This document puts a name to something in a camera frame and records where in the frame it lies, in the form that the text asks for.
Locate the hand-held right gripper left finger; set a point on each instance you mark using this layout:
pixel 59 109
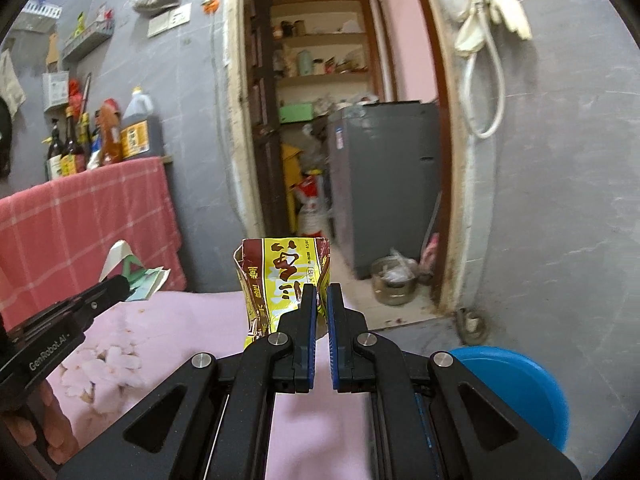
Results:
pixel 309 340

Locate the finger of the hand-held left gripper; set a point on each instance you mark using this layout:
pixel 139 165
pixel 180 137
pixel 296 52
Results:
pixel 100 297

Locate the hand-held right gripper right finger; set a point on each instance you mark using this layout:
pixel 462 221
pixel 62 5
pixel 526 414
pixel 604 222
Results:
pixel 334 340

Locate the green white packet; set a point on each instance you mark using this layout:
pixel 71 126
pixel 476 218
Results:
pixel 145 280

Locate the yellow snack packet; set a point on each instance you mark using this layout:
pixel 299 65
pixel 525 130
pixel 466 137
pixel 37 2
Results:
pixel 270 270

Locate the blue plastic basin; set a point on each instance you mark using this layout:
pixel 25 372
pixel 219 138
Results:
pixel 505 385

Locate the person's left hand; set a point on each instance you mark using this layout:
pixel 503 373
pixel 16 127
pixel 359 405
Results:
pixel 55 430

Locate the red checked cloth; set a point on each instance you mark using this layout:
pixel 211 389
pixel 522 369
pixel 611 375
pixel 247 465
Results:
pixel 90 220

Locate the pink floral sheet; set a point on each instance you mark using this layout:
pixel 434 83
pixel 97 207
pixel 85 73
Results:
pixel 175 320

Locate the metal pot with bag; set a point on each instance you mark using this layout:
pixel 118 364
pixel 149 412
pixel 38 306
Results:
pixel 395 285

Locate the white red rice bag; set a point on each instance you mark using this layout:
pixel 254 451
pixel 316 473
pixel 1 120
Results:
pixel 311 205

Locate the dark glass bottle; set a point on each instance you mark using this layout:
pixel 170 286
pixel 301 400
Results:
pixel 54 157
pixel 72 150

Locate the yellow plastic container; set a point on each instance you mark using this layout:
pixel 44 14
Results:
pixel 291 180

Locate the orange brown bottle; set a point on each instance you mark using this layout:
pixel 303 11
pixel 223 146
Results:
pixel 110 135

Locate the grey appliance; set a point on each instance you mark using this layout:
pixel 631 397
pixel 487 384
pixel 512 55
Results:
pixel 385 185

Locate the large dark oil jug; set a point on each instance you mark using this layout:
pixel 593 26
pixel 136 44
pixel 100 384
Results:
pixel 142 130

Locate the black pan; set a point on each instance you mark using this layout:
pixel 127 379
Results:
pixel 4 140

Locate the green box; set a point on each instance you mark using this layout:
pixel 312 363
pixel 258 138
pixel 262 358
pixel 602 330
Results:
pixel 296 114

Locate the white hanging cloth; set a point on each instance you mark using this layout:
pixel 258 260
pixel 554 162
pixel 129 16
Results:
pixel 11 82

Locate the dark wooden door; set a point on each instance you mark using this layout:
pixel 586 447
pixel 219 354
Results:
pixel 262 110

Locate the mint green jar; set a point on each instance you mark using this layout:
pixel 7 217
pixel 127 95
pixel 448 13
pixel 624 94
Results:
pixel 305 62

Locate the wooden shelf unit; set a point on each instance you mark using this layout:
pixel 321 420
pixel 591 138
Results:
pixel 325 37

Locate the cream cloth on hook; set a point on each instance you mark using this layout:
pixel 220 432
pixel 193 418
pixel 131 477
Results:
pixel 510 10

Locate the white wall box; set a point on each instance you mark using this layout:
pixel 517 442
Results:
pixel 55 91

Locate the grey wall rack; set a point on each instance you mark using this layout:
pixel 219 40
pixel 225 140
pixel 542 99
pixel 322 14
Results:
pixel 87 42

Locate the wall switch plate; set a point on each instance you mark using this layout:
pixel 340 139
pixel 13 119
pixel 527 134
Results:
pixel 170 19

